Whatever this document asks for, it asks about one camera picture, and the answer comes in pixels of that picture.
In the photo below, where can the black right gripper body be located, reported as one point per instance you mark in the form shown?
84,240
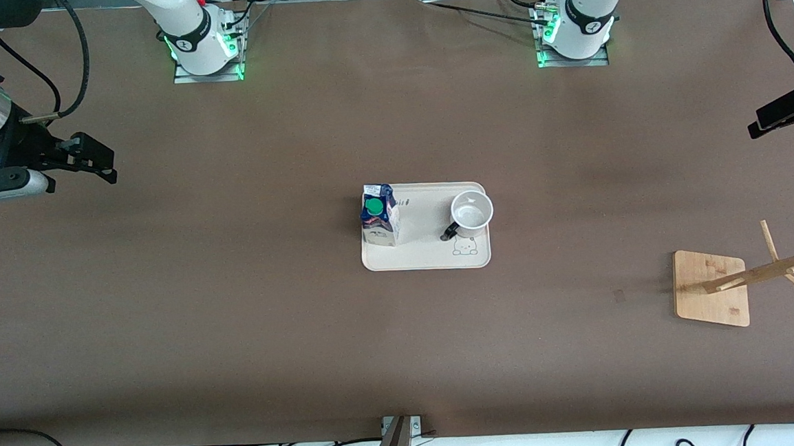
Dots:
22,145

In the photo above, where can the blue white milk carton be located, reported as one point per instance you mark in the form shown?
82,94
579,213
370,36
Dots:
377,217

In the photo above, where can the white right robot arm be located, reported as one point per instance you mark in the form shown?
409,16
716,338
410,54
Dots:
185,22

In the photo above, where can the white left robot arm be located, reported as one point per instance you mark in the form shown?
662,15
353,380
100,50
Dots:
587,4

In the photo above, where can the wooden cup rack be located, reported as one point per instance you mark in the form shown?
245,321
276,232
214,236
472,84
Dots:
708,300

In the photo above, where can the cream rabbit print tray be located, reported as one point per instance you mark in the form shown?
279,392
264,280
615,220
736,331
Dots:
426,252

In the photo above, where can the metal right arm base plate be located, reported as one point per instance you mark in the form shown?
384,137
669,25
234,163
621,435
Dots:
234,66

